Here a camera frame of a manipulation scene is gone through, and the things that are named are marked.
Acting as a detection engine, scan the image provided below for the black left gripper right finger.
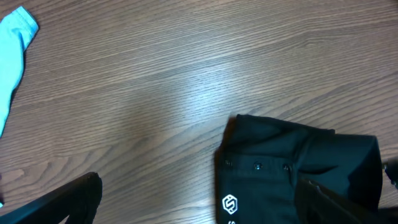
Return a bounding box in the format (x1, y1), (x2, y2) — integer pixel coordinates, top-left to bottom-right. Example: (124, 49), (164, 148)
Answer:
(295, 179), (382, 224)

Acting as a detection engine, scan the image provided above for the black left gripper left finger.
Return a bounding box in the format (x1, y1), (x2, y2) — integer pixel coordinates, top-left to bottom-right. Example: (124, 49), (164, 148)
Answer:
(1, 172), (103, 224)

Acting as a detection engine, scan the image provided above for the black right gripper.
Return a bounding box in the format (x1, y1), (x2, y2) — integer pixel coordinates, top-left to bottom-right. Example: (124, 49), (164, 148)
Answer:
(384, 158), (398, 188)

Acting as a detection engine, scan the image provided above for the black mesh shirt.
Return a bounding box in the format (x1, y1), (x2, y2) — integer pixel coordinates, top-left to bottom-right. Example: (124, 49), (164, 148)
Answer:
(215, 114), (382, 223)

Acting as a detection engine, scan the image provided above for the light blue crumpled shirt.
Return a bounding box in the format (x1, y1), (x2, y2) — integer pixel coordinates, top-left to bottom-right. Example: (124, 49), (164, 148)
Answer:
(1, 6), (39, 132)

